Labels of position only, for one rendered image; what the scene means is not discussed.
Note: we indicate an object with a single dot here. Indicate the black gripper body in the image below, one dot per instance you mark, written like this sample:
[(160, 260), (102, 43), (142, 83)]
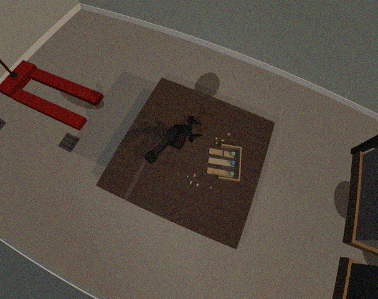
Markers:
[(189, 128)]

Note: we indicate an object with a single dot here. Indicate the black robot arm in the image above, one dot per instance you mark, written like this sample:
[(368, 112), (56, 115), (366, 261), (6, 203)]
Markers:
[(170, 139)]

